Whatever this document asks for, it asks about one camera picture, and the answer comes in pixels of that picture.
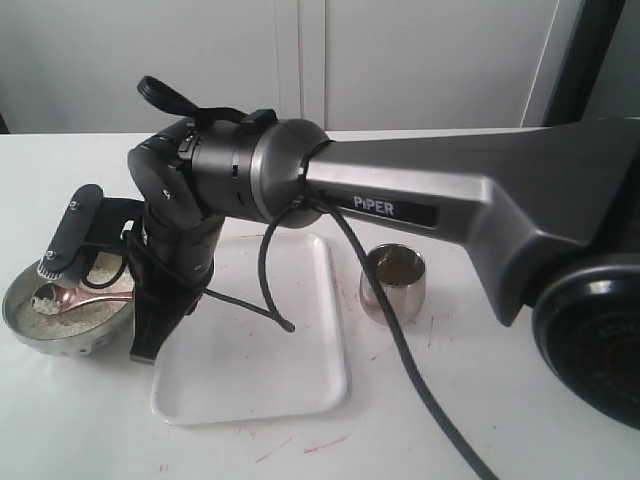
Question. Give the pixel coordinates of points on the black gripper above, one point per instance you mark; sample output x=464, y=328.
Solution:
x=171, y=267

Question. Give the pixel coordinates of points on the brown wooden spoon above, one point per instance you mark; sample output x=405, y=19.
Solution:
x=51, y=299

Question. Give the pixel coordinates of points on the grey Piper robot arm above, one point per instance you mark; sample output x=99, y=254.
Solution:
x=549, y=219

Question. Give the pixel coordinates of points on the white granular powder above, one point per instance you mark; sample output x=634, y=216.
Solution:
x=37, y=326

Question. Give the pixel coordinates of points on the wide steel rice bowl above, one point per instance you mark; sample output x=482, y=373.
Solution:
x=77, y=345

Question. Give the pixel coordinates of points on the shiny metal cup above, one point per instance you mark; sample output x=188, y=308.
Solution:
x=401, y=272

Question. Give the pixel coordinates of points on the white plastic tray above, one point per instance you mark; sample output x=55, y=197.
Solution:
x=226, y=364

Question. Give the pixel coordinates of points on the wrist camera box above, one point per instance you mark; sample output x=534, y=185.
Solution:
x=92, y=223

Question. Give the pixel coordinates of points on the dark door frame post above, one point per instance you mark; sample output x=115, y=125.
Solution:
x=582, y=61

